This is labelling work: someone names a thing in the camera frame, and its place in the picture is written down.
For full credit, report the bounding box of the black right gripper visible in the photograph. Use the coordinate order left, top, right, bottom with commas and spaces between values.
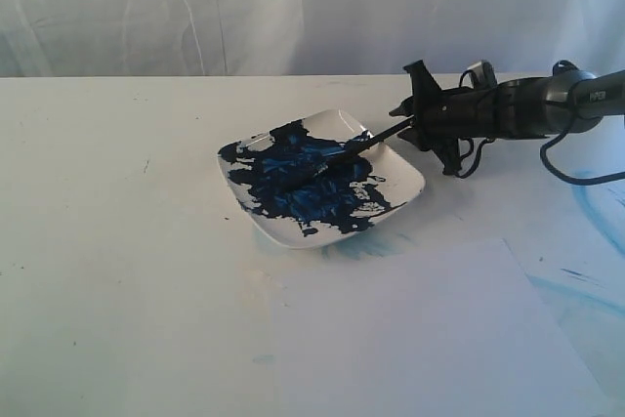
389, 61, 497, 177

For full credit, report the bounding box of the black paintbrush with blue bristles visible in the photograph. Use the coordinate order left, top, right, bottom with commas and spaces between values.
280, 117, 415, 191

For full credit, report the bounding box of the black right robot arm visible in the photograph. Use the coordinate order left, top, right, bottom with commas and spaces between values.
390, 61, 624, 186

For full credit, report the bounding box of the white plate with blue paint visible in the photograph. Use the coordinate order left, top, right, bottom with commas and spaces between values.
217, 109, 426, 249

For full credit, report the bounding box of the white paper sheet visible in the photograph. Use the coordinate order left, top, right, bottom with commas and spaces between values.
272, 240, 611, 416

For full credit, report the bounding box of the white backdrop curtain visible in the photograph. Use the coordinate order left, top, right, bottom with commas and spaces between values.
1, 0, 624, 77

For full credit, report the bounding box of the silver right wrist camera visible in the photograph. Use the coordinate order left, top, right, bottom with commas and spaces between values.
467, 60, 498, 90

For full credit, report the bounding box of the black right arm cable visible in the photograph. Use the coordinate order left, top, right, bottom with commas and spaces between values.
539, 131, 625, 188

